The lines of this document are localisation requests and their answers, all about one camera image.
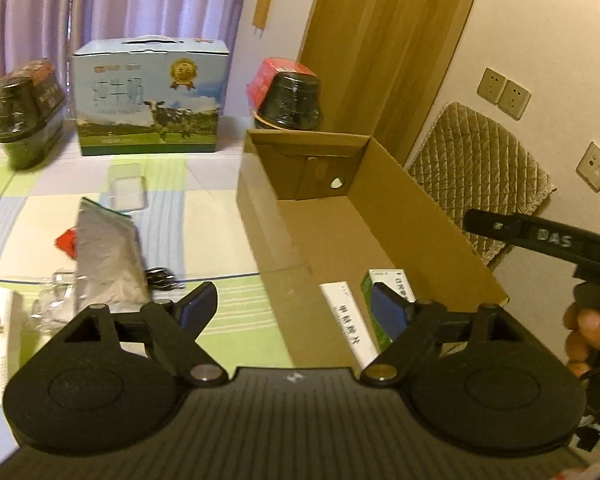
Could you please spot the clear plastic lid box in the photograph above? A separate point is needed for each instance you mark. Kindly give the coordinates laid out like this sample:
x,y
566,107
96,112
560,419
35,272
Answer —
x,y
125,188

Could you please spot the red candy packet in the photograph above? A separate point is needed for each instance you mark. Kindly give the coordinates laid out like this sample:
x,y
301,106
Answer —
x,y
67,243

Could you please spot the person's right hand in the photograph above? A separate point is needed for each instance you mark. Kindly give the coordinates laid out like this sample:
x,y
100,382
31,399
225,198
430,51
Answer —
x,y
584,337

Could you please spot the quilted brown chair cushion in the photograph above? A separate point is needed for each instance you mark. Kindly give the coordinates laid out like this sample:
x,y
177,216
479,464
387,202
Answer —
x,y
469,160

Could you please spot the black red wrapped container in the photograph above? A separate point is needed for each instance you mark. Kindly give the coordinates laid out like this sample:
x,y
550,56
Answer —
x,y
286,95

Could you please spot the brown cardboard box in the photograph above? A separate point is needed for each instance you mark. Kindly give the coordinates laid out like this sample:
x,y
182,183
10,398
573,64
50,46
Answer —
x,y
322,207

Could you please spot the silver foil pouch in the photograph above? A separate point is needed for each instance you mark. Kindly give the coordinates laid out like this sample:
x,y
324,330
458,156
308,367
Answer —
x,y
108,255

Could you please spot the blue milk carton box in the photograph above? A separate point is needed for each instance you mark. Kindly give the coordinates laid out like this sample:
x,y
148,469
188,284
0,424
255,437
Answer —
x,y
148,94

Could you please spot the single wall socket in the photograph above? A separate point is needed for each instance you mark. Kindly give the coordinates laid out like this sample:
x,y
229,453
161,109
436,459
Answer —
x,y
588,169

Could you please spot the clear plastic bag with hook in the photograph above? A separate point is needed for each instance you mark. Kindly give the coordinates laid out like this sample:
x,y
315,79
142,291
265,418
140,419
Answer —
x,y
58,302

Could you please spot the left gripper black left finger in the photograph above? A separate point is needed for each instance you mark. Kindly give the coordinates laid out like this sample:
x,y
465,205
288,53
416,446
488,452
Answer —
x,y
174,333

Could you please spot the double wall socket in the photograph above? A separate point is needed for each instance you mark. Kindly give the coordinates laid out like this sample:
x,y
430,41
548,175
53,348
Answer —
x,y
509,97

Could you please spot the black wrapped bowl container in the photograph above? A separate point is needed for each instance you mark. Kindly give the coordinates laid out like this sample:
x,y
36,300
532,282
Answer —
x,y
32,113

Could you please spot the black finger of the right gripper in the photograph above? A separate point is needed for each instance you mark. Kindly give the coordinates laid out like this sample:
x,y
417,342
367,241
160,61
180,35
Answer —
x,y
537,234

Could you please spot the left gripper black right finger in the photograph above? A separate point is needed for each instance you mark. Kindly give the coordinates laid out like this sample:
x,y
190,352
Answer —
x,y
400,360

